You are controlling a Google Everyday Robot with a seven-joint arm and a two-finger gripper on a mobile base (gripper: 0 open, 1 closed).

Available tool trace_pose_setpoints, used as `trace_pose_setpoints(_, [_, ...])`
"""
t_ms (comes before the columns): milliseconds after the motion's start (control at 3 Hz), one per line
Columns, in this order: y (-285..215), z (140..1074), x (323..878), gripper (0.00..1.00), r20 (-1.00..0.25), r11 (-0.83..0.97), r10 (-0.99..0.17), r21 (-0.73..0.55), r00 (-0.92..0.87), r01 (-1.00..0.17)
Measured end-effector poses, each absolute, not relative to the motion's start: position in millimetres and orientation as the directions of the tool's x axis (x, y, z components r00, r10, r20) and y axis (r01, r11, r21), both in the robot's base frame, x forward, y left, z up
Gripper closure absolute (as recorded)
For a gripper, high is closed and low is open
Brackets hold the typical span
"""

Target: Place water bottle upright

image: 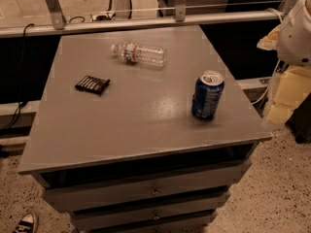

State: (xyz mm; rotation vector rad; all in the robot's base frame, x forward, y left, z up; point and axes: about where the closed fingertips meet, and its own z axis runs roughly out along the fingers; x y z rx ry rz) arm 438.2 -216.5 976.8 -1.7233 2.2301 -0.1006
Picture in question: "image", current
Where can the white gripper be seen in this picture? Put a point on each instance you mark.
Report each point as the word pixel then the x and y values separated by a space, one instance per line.
pixel 295 38

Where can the clear plastic water bottle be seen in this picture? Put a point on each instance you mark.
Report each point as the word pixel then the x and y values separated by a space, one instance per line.
pixel 140 53

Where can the blue soda can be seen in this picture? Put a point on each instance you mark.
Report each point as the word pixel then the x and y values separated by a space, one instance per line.
pixel 207 94

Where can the grey drawer cabinet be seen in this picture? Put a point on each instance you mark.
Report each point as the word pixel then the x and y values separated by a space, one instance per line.
pixel 135 159

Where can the white power strip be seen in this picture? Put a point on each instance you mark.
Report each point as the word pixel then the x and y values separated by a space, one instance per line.
pixel 102 17

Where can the black and white sneaker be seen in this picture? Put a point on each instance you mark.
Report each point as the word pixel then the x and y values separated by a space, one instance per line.
pixel 27 224

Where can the metal railing frame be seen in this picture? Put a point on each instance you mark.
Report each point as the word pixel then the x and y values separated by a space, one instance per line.
pixel 69 17

